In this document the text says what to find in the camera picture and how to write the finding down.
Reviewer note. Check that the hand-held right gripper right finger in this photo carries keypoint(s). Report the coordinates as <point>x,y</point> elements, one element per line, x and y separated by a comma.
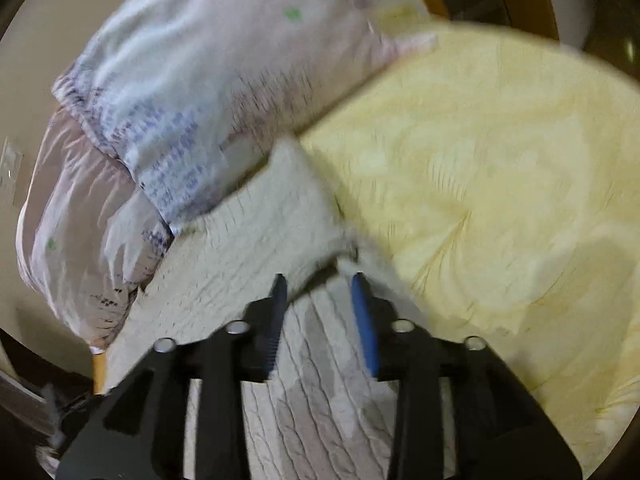
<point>364,320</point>

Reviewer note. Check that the yellow bed sheet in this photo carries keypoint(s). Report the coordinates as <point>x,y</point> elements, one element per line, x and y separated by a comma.
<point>480,170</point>

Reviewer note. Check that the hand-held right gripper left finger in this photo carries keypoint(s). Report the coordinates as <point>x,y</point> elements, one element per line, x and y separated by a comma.
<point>274,327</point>

